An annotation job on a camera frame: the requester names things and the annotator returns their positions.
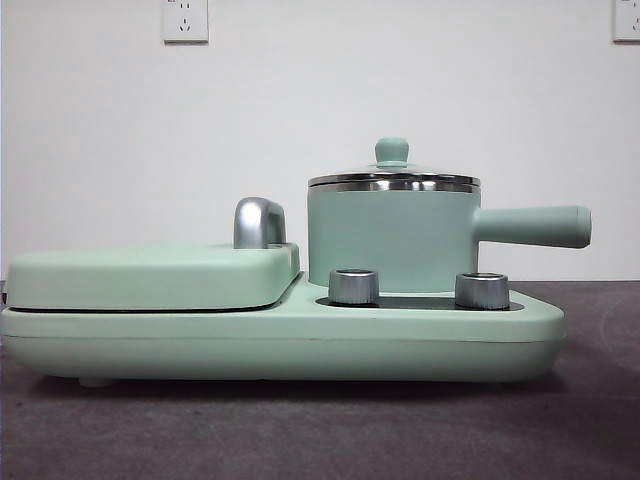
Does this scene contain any glass pot lid green knob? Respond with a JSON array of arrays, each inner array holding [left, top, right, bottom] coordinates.
[[307, 137, 484, 194]]

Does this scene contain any silver control knob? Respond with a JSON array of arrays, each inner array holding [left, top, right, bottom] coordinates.
[[327, 268, 380, 306], [453, 271, 511, 309]]

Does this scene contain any mint green breakfast machine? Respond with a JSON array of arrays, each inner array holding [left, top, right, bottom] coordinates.
[[0, 195, 567, 389]]

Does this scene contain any mint green pot with handle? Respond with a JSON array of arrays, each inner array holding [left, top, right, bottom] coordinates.
[[307, 184, 594, 296]]

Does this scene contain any chrome grill lid handle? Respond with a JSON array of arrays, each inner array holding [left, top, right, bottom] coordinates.
[[232, 195, 287, 250]]

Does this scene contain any white wall power outlet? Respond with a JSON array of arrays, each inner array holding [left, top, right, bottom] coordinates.
[[612, 0, 640, 44], [162, 0, 210, 45]]

